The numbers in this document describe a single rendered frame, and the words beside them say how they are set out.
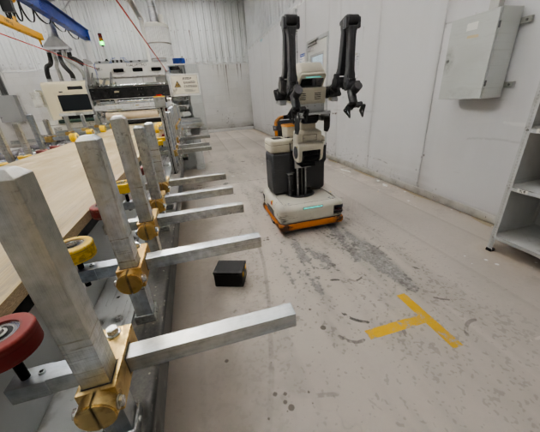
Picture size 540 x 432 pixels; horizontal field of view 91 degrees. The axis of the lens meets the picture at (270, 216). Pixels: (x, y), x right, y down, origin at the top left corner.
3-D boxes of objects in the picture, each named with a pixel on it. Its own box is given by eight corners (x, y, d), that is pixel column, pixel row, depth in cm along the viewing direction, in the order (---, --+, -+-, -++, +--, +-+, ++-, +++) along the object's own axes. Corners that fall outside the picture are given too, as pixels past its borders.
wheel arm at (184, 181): (225, 179, 139) (225, 171, 137) (226, 181, 136) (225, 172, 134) (137, 191, 129) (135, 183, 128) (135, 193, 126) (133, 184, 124)
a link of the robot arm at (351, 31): (357, 17, 177) (342, 17, 174) (362, 14, 172) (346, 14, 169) (353, 88, 193) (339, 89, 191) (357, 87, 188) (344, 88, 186)
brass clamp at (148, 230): (163, 220, 91) (159, 207, 89) (159, 238, 79) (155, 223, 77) (144, 224, 90) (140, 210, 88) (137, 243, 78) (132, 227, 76)
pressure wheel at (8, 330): (52, 404, 37) (15, 345, 32) (-18, 426, 35) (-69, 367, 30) (72, 356, 44) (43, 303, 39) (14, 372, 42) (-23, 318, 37)
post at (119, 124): (166, 265, 90) (126, 114, 70) (165, 271, 87) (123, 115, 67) (155, 267, 89) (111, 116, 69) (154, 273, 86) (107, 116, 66)
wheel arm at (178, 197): (232, 193, 117) (231, 184, 115) (234, 195, 114) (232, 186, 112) (126, 209, 107) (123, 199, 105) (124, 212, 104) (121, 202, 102)
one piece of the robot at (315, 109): (291, 133, 217) (291, 105, 208) (322, 130, 223) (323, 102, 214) (298, 135, 203) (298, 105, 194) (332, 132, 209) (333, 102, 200)
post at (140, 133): (172, 242, 114) (144, 124, 94) (172, 245, 111) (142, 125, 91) (164, 243, 113) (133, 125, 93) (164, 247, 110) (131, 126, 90)
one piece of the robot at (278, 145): (267, 198, 285) (261, 117, 251) (314, 191, 297) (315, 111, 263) (276, 209, 256) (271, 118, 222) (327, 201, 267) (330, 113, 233)
